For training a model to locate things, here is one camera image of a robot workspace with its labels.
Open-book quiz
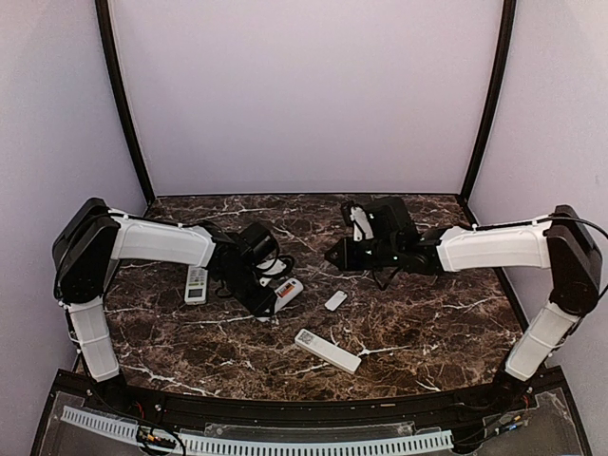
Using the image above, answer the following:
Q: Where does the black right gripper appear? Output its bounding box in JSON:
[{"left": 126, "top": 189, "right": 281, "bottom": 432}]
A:
[{"left": 326, "top": 235, "right": 401, "bottom": 271}]

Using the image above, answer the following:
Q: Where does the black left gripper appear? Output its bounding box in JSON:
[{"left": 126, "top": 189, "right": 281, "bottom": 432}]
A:
[{"left": 220, "top": 264, "right": 278, "bottom": 318}]

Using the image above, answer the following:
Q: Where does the white remote with battery compartment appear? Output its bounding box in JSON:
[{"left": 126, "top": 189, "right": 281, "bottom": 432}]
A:
[{"left": 256, "top": 278, "right": 304, "bottom": 322}]

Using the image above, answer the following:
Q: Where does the white battery cover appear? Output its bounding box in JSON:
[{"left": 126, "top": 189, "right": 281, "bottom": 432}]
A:
[{"left": 324, "top": 291, "right": 348, "bottom": 312}]

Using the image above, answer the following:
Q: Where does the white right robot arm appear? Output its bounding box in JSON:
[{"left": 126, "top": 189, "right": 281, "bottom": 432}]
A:
[{"left": 324, "top": 198, "right": 607, "bottom": 412}]

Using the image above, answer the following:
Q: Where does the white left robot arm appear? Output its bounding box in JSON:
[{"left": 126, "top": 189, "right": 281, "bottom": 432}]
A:
[{"left": 52, "top": 198, "right": 278, "bottom": 414}]

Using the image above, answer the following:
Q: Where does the orange battery in remote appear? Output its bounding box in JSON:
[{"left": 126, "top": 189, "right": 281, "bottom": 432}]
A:
[{"left": 278, "top": 282, "right": 295, "bottom": 296}]

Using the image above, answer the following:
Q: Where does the white remote with green buttons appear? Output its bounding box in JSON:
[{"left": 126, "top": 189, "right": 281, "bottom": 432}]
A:
[{"left": 184, "top": 266, "right": 208, "bottom": 305}]

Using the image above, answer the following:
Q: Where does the white remote with QR label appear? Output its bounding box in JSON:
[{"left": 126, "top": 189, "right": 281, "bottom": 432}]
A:
[{"left": 294, "top": 329, "right": 361, "bottom": 373}]

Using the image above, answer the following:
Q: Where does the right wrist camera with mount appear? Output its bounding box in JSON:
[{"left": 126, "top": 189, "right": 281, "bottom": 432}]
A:
[{"left": 340, "top": 197, "right": 420, "bottom": 243}]

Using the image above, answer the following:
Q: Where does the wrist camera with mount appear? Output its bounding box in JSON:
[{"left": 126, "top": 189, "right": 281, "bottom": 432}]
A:
[
  {"left": 340, "top": 197, "right": 420, "bottom": 243},
  {"left": 237, "top": 222, "right": 295, "bottom": 286}
]

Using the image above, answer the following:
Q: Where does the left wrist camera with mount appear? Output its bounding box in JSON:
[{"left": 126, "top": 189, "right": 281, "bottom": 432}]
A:
[{"left": 237, "top": 222, "right": 295, "bottom": 286}]

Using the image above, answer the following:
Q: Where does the black curved front rail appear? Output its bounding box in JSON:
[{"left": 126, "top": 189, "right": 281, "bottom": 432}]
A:
[{"left": 51, "top": 370, "right": 566, "bottom": 428}]

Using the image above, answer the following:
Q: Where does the black right rear frame post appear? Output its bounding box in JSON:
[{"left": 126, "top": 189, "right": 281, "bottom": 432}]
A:
[{"left": 459, "top": 0, "right": 517, "bottom": 205}]

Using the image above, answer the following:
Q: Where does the black frame post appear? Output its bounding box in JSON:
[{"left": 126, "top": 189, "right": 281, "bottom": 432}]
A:
[
  {"left": 459, "top": 0, "right": 517, "bottom": 205},
  {"left": 94, "top": 0, "right": 156, "bottom": 207}
]

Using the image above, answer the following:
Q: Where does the white slotted cable duct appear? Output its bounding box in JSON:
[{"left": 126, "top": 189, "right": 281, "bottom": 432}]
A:
[{"left": 61, "top": 407, "right": 453, "bottom": 456}]

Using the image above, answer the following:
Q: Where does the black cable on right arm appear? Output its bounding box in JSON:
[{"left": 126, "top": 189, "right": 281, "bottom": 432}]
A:
[{"left": 545, "top": 211, "right": 608, "bottom": 238}]

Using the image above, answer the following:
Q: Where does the black left rear frame post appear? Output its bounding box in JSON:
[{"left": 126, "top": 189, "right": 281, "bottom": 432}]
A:
[{"left": 94, "top": 0, "right": 156, "bottom": 207}]

